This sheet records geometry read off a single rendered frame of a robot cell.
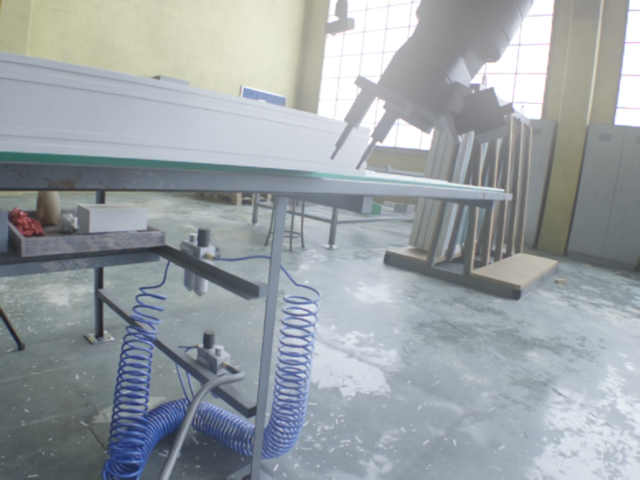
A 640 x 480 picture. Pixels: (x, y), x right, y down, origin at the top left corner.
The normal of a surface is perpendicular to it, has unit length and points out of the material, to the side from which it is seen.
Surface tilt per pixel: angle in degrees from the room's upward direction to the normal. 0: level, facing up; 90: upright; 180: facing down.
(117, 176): 90
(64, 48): 90
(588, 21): 90
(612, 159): 90
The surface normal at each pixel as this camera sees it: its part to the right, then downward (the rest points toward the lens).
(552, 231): -0.68, 0.05
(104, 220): 0.72, 0.19
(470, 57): 0.63, 0.68
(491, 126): -0.50, -0.03
